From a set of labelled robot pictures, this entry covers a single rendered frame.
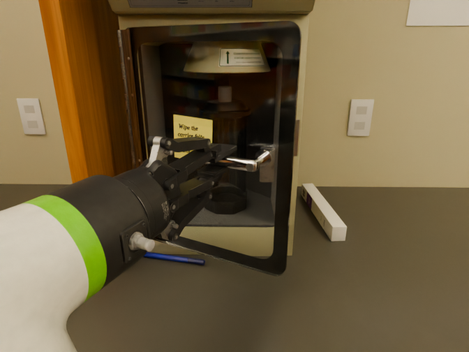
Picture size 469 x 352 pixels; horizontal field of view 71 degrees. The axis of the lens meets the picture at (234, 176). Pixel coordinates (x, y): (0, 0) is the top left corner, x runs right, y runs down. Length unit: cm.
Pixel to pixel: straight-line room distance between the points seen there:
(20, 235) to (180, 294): 43
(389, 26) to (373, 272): 70
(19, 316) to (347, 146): 102
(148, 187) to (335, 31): 85
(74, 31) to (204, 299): 49
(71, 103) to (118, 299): 34
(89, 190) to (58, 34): 33
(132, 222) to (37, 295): 9
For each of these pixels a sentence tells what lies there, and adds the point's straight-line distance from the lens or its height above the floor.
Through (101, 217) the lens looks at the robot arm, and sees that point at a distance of 28.
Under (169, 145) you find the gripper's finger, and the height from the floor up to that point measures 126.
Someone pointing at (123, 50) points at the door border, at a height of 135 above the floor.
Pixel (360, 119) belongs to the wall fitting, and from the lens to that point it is 111.
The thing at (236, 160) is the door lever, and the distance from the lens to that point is 47.
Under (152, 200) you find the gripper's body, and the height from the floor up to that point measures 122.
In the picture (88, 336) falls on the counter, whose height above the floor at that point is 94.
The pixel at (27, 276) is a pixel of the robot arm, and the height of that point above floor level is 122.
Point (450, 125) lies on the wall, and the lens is 125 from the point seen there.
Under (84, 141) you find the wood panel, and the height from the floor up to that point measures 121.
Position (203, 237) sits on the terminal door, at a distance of 62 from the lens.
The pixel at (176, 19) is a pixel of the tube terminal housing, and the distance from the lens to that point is 62.
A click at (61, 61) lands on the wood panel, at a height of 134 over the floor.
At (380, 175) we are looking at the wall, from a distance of 120.
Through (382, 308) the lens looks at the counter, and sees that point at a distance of 66.
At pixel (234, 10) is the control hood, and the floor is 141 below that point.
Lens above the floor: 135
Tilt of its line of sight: 21 degrees down
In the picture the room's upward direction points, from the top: straight up
